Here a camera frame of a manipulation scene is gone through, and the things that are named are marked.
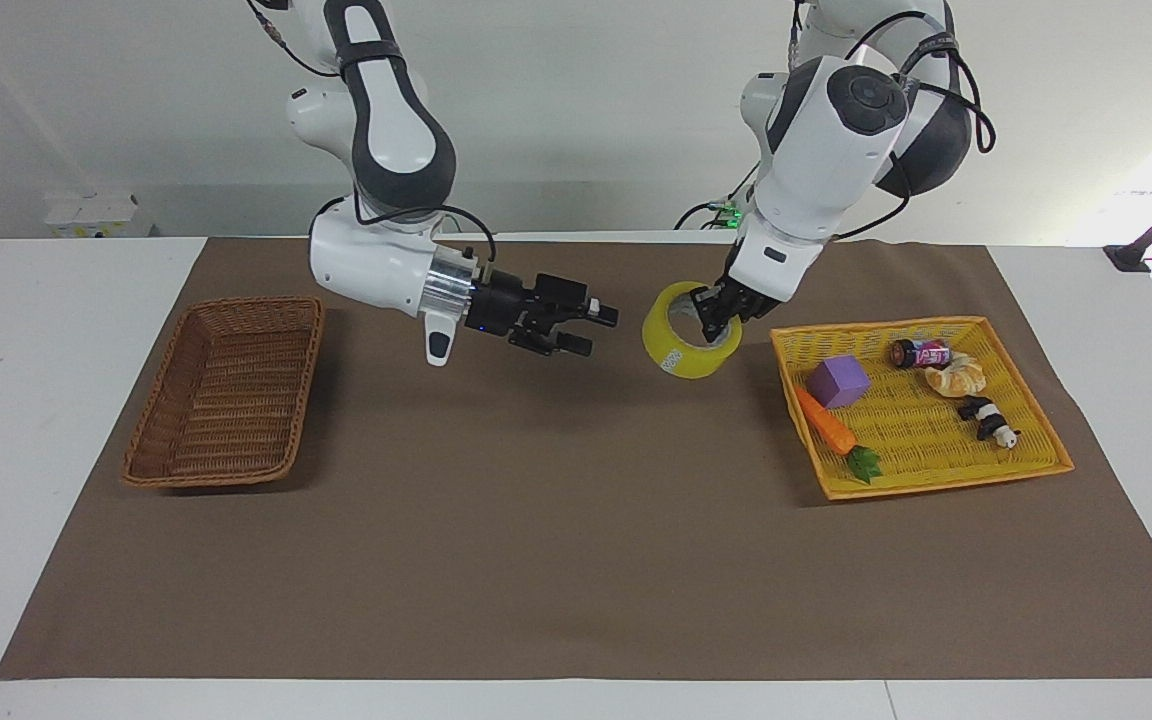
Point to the small pink can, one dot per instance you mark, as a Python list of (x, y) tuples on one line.
[(921, 353)]

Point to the orange toy carrot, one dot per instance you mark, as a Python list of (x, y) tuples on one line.
[(826, 425)]

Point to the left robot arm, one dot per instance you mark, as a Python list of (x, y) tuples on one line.
[(826, 150)]

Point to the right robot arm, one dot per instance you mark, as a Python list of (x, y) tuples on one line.
[(391, 120)]

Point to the yellow tape roll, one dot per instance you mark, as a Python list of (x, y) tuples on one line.
[(681, 358)]

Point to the brown wicker basket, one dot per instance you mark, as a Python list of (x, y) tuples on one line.
[(226, 395)]

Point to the toy bread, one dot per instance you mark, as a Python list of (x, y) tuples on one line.
[(958, 377)]

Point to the black white panda toy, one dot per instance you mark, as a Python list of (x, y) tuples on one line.
[(988, 420)]

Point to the yellow woven basket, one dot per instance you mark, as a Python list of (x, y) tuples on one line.
[(926, 440)]

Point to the white box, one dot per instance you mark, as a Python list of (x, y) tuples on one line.
[(91, 213)]

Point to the purple cube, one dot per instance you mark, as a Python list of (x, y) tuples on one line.
[(838, 382)]

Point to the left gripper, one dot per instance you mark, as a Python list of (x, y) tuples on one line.
[(744, 290)]

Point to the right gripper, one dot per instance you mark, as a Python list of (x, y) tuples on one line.
[(498, 302)]

